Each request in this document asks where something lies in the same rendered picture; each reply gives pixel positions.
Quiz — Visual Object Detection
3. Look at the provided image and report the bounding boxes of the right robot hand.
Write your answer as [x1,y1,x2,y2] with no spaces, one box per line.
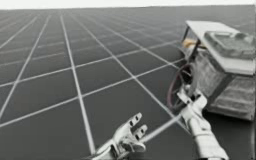
[176,84,208,122]

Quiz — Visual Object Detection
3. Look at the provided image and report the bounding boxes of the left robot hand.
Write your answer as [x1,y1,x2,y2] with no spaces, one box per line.
[111,112,149,158]

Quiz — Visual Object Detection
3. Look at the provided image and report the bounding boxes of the dark steering wheel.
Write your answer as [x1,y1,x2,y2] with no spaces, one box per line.
[166,62,196,113]

